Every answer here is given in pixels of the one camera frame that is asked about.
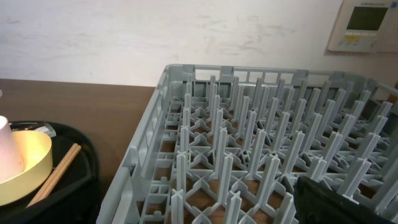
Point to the round black serving tray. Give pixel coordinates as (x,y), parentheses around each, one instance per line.
(77,196)

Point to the white wall control panel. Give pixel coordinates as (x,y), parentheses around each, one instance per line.
(365,26)

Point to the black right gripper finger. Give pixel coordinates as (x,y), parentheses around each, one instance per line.
(317,204)

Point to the yellow plastic bowl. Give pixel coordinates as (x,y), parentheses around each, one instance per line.
(36,152)

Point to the grey plastic dishwasher rack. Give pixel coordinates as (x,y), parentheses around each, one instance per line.
(226,144)

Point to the pink plastic cup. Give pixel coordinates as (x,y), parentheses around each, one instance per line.
(11,160)

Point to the gold foil wrapper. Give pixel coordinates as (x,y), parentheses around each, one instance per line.
(40,127)

